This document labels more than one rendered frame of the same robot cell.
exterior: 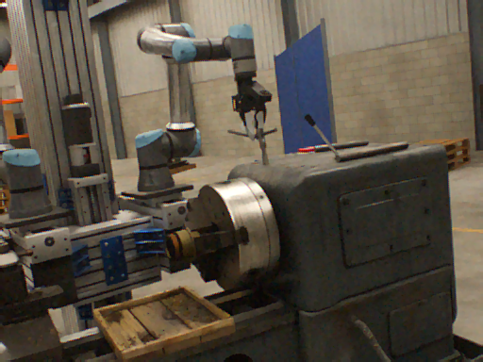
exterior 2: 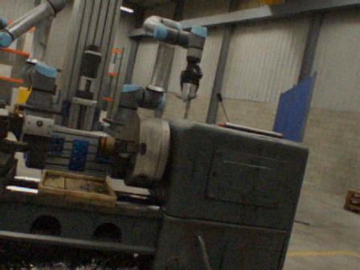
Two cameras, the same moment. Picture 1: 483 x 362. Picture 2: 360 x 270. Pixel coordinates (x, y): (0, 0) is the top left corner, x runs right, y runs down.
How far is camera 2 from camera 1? 47 cm
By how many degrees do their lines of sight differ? 11
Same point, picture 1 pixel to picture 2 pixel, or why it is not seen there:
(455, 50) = not seen: outside the picture
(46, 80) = (81, 31)
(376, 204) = (241, 164)
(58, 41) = (97, 10)
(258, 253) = (149, 164)
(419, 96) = not seen: outside the picture
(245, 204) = (153, 131)
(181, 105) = (159, 74)
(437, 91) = not seen: outside the picture
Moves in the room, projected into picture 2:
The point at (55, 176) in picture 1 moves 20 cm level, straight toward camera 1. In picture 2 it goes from (64, 92) to (60, 92)
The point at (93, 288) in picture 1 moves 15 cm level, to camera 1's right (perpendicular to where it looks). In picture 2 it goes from (59, 168) to (83, 173)
